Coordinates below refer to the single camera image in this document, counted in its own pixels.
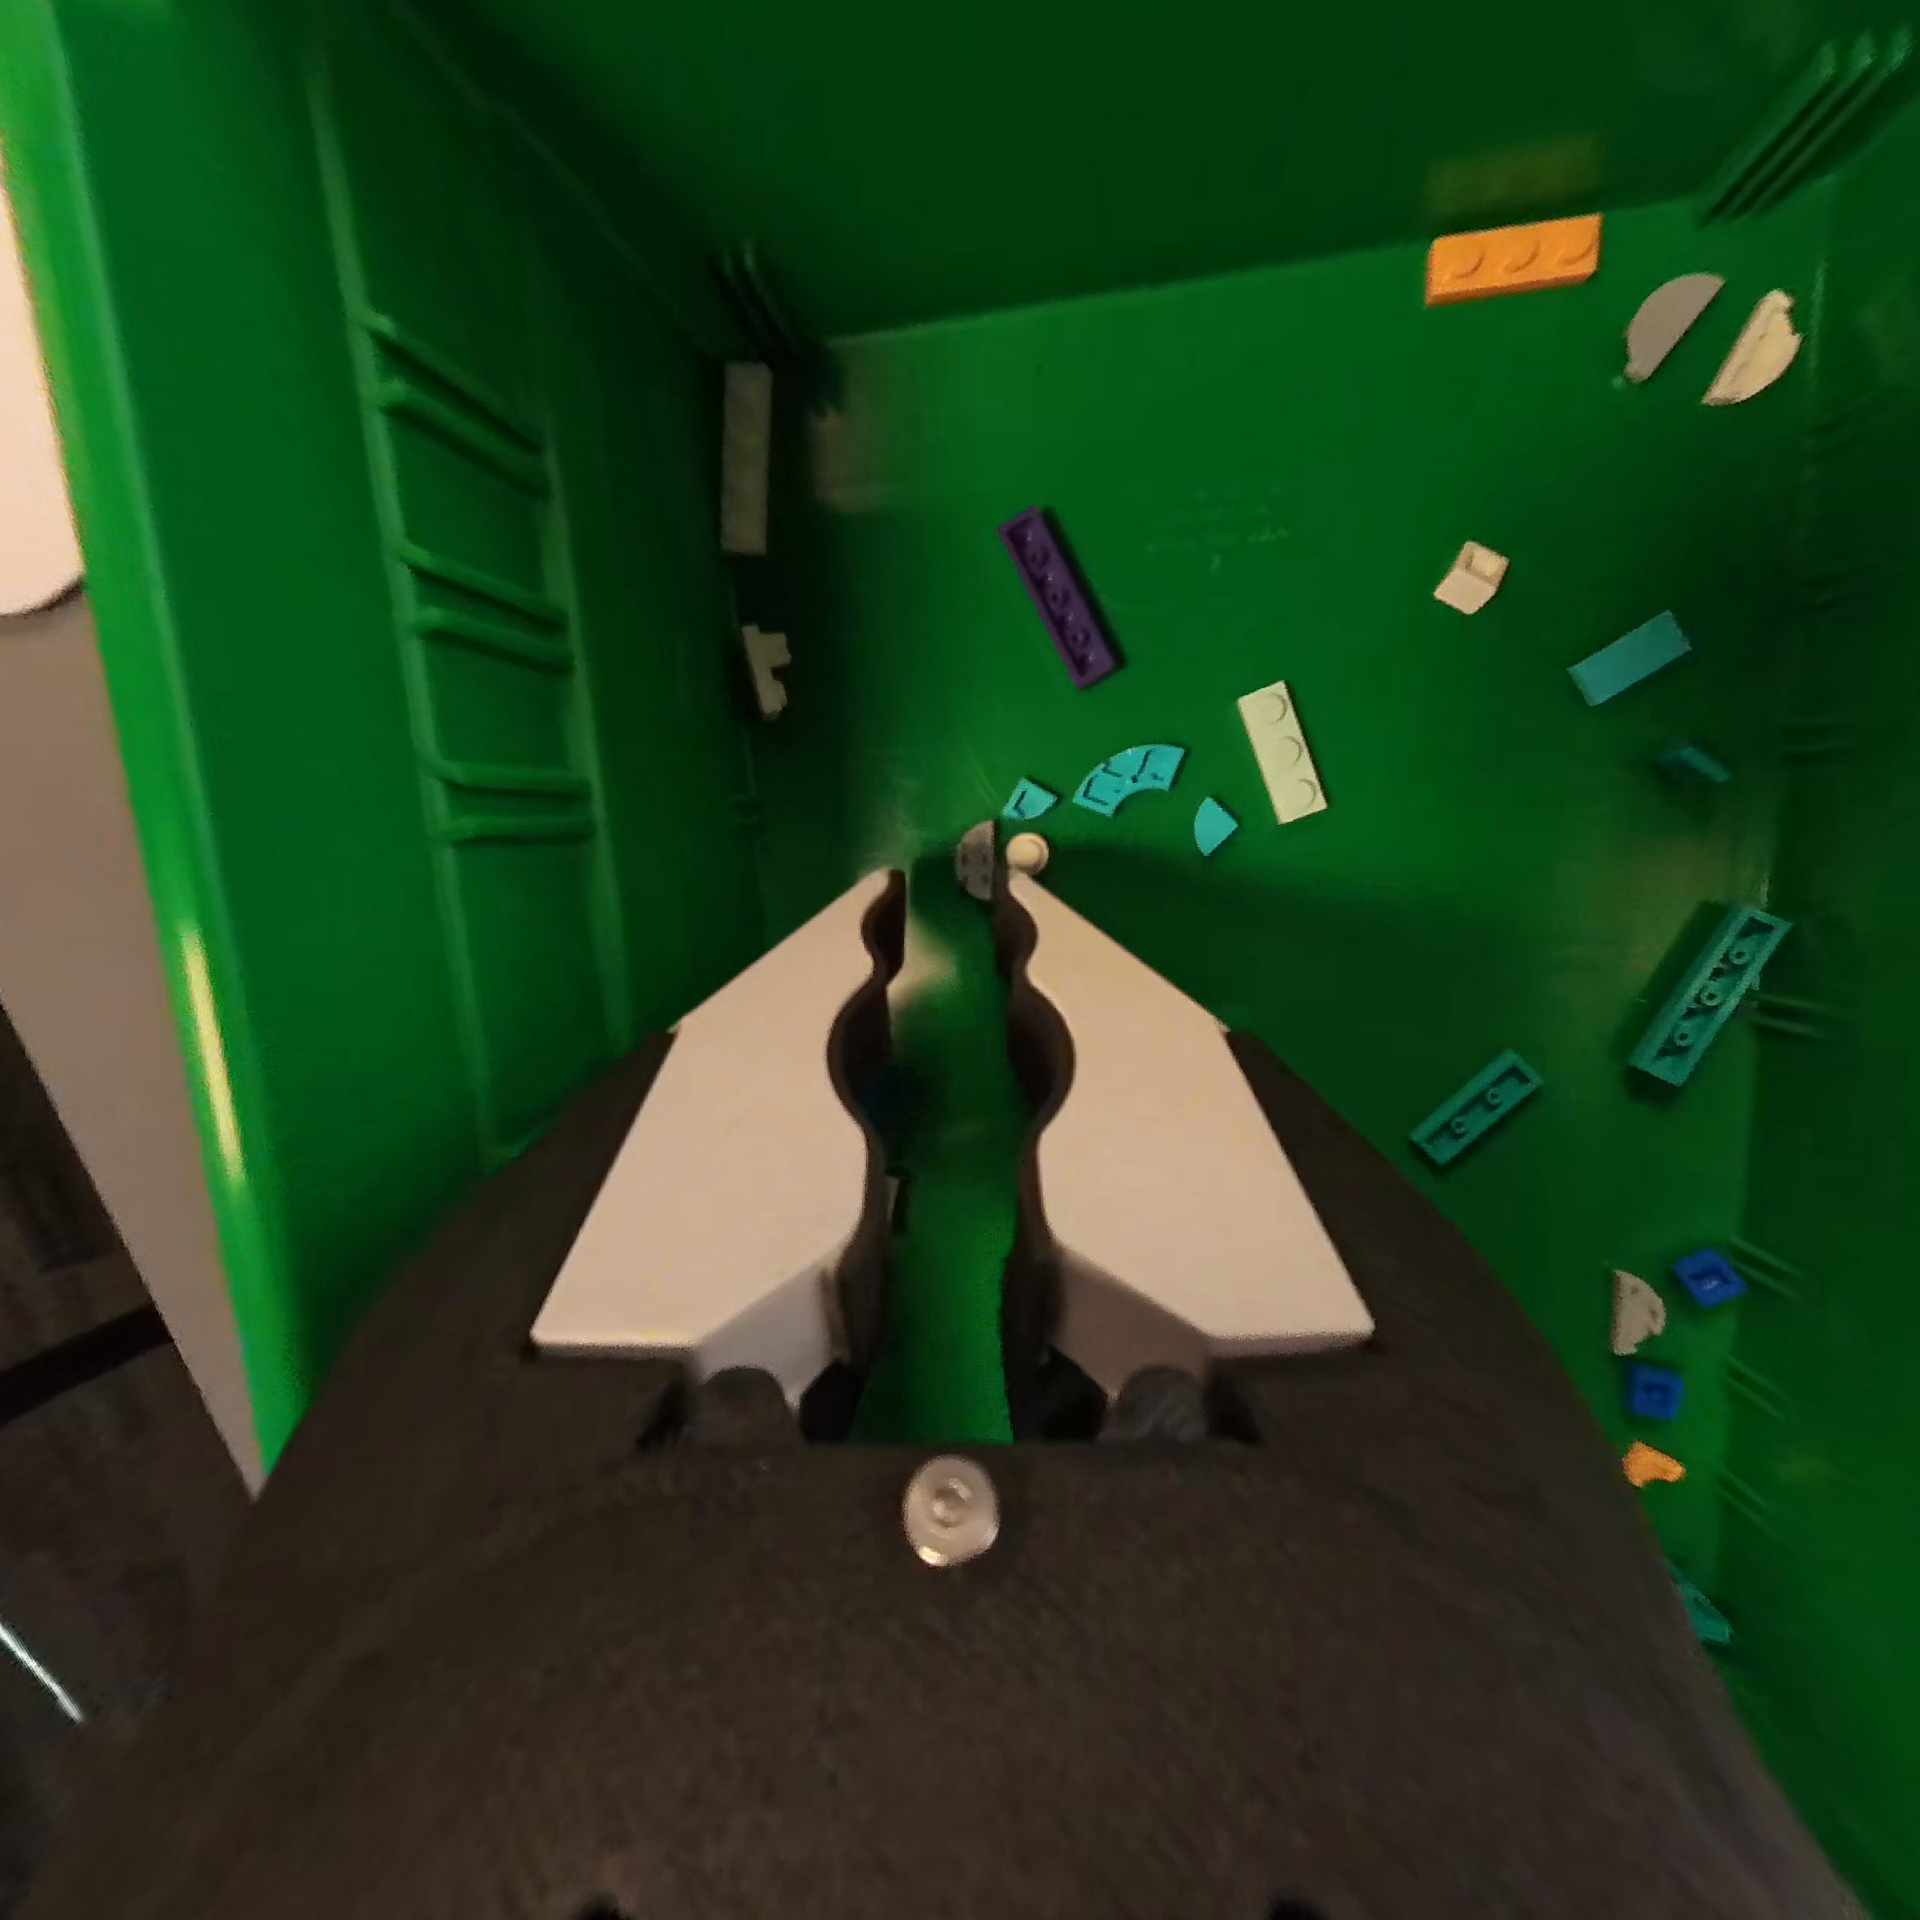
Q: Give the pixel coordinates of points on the purple lego plate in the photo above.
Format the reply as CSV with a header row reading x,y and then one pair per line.
x,y
1058,596

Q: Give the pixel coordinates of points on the grey round lego plate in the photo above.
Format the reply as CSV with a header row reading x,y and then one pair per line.
x,y
980,863

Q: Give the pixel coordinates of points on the small teal lego piece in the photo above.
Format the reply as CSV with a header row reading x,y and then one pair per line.
x,y
1703,1609
1696,765
1031,800

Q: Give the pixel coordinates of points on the teal curved lego tile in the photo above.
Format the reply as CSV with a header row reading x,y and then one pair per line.
x,y
1127,774

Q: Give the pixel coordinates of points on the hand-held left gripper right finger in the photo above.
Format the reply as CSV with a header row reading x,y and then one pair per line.
x,y
1186,1186

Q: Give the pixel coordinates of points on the small blue lego plate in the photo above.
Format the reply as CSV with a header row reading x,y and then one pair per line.
x,y
1654,1391
1711,1278

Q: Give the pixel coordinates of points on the green plastic bin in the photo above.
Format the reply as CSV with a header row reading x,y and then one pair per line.
x,y
1274,494

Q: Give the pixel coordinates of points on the long teal lego plate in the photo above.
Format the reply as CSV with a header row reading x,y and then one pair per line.
x,y
1711,995

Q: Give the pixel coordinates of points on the orange quarter-round lego piece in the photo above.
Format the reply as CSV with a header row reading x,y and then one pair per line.
x,y
1652,1463

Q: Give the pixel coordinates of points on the grey half-round lego tile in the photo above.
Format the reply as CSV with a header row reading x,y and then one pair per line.
x,y
1664,325

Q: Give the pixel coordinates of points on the short teal lego plate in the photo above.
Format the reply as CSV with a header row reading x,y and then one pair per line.
x,y
1476,1110

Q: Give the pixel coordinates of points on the white round lego stud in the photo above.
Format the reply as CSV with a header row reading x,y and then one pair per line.
x,y
1027,853

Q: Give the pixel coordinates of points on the white lego bracket piece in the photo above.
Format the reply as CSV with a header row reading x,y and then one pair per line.
x,y
765,669

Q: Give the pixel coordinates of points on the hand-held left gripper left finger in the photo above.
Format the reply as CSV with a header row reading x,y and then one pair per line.
x,y
720,1186

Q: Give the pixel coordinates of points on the long teal lego tile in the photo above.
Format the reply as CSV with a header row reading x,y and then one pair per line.
x,y
1630,658

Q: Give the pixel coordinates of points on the orange lego plate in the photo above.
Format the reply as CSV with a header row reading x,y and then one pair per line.
x,y
1513,260

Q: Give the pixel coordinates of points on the long white lego plate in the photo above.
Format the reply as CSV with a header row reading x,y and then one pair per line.
x,y
745,457

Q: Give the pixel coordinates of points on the teal quarter-round lego tile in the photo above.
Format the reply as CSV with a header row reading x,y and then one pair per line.
x,y
1214,825

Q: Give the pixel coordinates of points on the pale green lego plate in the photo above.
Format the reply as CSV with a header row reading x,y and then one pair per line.
x,y
1282,753

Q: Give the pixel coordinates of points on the small white lego slope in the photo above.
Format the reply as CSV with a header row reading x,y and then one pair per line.
x,y
1470,580

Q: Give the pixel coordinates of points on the white half-round lego piece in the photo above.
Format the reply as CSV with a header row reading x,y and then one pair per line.
x,y
1757,354

